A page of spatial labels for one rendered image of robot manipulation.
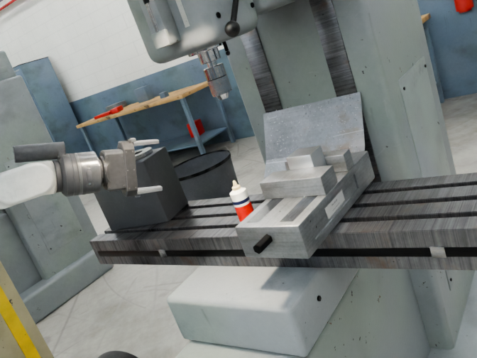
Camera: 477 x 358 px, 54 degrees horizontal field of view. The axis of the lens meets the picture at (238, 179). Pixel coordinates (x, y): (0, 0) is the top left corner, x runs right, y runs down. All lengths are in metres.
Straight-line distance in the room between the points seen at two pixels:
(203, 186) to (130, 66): 4.63
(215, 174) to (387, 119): 1.75
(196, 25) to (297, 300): 0.56
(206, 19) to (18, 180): 0.46
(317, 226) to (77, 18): 7.22
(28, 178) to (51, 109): 7.36
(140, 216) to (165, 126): 5.90
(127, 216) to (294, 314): 0.66
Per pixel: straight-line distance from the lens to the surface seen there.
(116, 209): 1.42
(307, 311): 0.97
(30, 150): 1.01
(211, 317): 1.06
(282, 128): 1.43
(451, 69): 5.25
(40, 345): 2.77
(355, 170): 1.05
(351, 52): 1.32
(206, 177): 2.91
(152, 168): 1.32
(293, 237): 0.86
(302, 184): 0.95
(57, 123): 8.31
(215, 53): 1.05
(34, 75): 8.31
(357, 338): 1.20
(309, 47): 1.36
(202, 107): 6.67
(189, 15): 0.96
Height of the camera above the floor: 1.32
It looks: 16 degrees down
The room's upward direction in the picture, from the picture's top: 20 degrees counter-clockwise
